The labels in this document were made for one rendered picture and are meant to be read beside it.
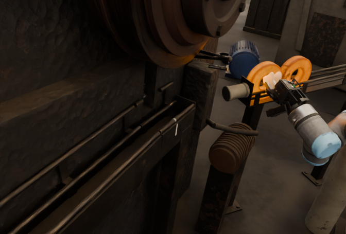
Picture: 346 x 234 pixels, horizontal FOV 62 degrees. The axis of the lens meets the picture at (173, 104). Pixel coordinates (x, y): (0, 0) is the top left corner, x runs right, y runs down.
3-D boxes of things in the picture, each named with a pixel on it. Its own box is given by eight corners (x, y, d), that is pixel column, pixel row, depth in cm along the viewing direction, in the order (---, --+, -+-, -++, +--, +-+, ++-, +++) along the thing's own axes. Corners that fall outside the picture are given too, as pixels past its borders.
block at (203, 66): (174, 123, 108) (183, 63, 97) (185, 114, 115) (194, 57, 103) (200, 133, 104) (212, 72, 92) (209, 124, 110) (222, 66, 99)
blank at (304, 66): (280, 58, 116) (286, 61, 113) (310, 53, 121) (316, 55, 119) (273, 92, 124) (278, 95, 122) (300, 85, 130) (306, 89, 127)
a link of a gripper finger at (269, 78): (270, 64, 112) (283, 81, 106) (263, 75, 116) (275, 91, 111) (263, 64, 110) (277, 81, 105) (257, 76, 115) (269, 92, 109)
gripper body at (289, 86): (293, 76, 107) (314, 100, 100) (281, 92, 113) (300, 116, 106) (277, 77, 104) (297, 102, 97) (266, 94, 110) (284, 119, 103)
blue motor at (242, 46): (223, 81, 286) (231, 48, 269) (225, 61, 335) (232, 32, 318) (255, 87, 282) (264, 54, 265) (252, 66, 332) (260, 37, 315)
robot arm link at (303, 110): (308, 127, 104) (288, 131, 100) (300, 117, 107) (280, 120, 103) (323, 111, 98) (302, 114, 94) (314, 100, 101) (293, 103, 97)
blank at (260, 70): (248, 64, 110) (253, 67, 108) (280, 58, 116) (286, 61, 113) (242, 99, 119) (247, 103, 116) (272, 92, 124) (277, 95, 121)
